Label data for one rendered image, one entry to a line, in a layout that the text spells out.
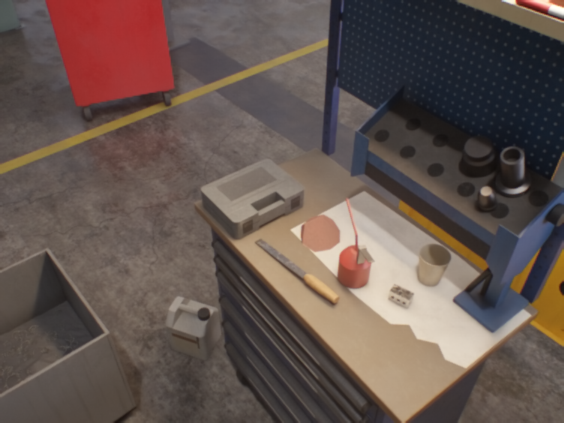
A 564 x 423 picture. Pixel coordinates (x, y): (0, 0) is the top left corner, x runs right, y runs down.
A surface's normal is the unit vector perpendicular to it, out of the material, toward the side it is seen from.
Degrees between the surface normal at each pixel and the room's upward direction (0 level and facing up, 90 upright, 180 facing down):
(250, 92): 0
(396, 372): 0
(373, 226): 0
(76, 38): 90
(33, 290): 90
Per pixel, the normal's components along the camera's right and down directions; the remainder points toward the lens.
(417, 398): 0.00, -0.74
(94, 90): 0.36, 0.62
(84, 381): 0.65, 0.51
